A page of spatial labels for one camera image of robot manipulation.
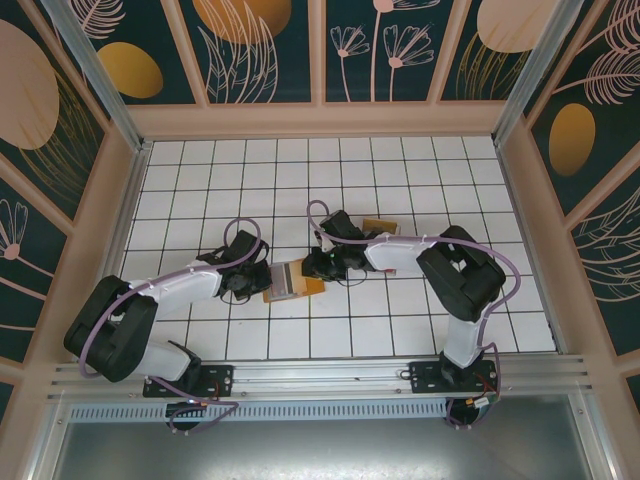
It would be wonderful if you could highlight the wall panel with leaf outlines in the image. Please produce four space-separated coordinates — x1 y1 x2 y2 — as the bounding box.
179 0 315 106

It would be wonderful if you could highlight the wall panel with beige circle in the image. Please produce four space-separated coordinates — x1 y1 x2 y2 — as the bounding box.
438 0 549 103

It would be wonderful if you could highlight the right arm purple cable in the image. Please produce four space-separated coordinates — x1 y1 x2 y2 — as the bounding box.
305 199 524 431

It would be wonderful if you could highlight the wall panel with gold lines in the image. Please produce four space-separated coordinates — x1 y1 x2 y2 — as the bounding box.
0 17 111 229

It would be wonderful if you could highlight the tan leather card holder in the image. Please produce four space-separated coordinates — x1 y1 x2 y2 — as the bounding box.
263 259 326 305

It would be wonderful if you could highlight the aluminium corner post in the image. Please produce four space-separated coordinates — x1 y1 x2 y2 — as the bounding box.
39 0 153 154
492 0 601 146

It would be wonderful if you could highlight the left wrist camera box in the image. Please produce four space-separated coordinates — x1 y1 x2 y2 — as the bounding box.
227 229 270 264

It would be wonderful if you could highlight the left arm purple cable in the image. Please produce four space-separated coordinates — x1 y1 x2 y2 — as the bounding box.
79 217 240 435

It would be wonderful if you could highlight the wall panel with pink flowers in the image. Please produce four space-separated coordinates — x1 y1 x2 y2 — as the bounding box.
322 0 449 105

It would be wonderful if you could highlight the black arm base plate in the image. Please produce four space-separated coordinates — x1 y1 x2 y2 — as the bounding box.
142 363 236 400
408 359 501 396

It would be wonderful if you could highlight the wall panel with feather outlines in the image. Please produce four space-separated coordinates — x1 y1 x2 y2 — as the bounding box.
567 184 640 359

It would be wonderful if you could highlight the grey metal sheet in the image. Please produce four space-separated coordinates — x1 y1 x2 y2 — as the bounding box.
47 394 616 480

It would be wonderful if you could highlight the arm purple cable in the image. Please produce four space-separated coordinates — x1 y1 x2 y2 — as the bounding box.
79 217 240 435
305 199 524 431

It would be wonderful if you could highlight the wall panel with gold oval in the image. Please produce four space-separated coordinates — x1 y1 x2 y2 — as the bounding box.
57 0 197 107

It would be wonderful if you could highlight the grey striped card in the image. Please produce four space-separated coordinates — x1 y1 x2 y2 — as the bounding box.
268 263 295 301

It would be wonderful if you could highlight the slotted cable duct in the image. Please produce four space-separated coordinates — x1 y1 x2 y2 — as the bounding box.
67 398 451 421

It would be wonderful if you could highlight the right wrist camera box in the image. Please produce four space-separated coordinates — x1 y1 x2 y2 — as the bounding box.
318 209 365 246

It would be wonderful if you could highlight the aluminium floor rail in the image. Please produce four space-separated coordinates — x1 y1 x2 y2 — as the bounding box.
493 141 571 355
102 142 151 301

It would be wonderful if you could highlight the wall panel with single flower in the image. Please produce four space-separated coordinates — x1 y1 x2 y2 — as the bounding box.
0 167 71 364

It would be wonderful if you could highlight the tan and teal sponge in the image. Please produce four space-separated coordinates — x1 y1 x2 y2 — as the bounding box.
362 217 402 237

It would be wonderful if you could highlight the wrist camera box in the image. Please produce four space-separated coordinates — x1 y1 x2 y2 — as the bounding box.
318 209 365 246
227 229 270 264

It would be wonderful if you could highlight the aluminium mounting rail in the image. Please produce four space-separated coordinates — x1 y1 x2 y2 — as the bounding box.
47 353 596 404

